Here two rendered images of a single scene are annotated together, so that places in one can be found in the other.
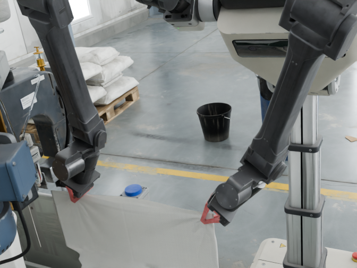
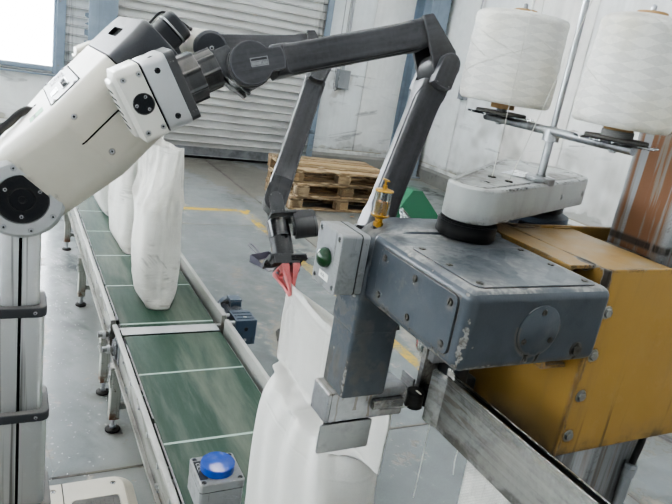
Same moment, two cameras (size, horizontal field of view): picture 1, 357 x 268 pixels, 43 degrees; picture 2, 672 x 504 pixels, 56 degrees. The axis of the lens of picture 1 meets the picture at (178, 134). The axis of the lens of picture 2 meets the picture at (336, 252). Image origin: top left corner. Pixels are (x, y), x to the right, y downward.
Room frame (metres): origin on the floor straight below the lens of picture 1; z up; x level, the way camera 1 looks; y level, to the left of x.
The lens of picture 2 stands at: (2.09, 0.81, 1.56)
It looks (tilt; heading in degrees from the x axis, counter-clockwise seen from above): 17 degrees down; 212
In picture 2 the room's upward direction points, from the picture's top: 10 degrees clockwise
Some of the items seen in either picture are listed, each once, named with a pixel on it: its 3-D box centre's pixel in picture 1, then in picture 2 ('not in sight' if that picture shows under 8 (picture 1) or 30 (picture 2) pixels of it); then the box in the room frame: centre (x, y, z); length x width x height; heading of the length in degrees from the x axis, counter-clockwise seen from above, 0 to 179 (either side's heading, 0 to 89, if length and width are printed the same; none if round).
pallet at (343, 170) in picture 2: not in sight; (330, 171); (-3.67, -3.06, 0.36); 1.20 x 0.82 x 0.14; 147
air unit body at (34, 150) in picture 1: (32, 160); not in sight; (1.09, 0.40, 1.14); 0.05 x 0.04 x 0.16; 151
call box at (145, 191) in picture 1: (135, 199); (215, 482); (1.36, 0.18, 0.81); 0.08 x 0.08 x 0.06; 61
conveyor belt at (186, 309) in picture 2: not in sight; (126, 249); (-0.15, -1.98, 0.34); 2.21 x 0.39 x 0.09; 61
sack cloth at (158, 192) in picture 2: not in sight; (157, 217); (0.20, -1.35, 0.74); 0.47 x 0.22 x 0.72; 59
